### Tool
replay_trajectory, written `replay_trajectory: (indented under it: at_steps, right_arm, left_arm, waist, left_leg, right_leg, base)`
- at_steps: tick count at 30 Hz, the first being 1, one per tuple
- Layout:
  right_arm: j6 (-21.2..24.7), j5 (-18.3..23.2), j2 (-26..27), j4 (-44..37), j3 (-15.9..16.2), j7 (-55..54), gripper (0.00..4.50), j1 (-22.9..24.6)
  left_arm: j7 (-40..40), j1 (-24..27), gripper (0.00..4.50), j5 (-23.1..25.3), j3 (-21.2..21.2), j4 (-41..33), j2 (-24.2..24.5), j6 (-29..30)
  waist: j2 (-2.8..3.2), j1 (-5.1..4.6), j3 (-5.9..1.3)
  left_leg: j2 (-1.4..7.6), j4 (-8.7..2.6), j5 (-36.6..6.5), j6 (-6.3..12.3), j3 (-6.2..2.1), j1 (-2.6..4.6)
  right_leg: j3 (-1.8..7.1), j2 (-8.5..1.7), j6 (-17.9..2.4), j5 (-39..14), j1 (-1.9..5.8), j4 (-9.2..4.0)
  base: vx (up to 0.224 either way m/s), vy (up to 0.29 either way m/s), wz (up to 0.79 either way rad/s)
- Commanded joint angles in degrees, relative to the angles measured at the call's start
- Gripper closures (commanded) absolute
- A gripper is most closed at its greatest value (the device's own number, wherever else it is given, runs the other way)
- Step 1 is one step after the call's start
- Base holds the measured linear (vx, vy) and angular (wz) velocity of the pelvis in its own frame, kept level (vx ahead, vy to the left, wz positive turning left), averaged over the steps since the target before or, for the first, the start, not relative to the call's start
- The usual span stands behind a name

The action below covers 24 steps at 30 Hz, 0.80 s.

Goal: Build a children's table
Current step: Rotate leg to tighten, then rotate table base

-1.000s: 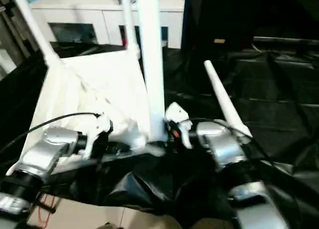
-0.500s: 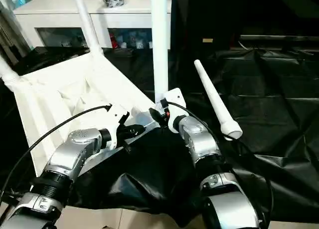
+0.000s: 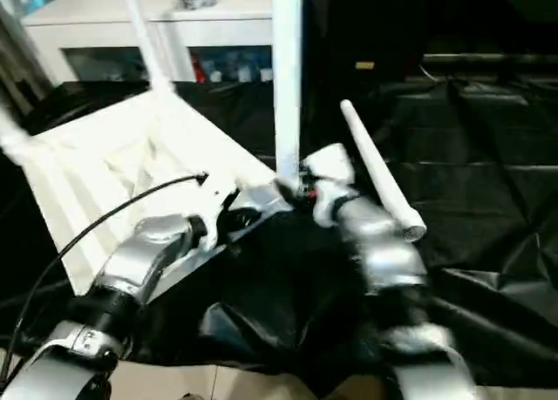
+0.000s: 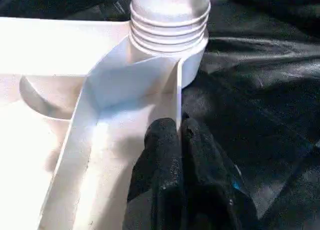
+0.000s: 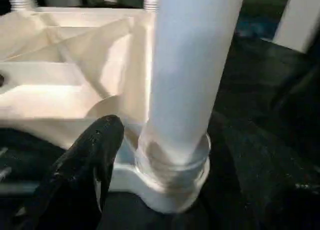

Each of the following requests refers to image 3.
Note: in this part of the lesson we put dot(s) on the white plastic table leg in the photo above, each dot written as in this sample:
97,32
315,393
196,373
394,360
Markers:
379,169
287,69
148,47
13,132

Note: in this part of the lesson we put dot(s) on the white plastic table top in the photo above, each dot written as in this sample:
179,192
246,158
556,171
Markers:
152,147

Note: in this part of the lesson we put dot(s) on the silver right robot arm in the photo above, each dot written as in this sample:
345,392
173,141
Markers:
383,243

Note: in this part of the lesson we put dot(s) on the small yellow label tag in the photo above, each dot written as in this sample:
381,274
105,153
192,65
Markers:
364,65

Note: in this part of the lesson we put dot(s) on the red white figure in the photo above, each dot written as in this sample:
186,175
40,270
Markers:
198,69

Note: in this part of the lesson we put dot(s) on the black work mat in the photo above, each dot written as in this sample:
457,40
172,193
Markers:
479,156

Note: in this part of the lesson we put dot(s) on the white glass-door cabinet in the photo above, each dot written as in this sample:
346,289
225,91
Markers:
87,21

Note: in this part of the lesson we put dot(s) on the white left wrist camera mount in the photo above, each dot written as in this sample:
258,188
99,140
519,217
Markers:
218,204

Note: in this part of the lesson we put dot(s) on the grey metal rail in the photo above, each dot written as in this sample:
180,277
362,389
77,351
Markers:
488,58

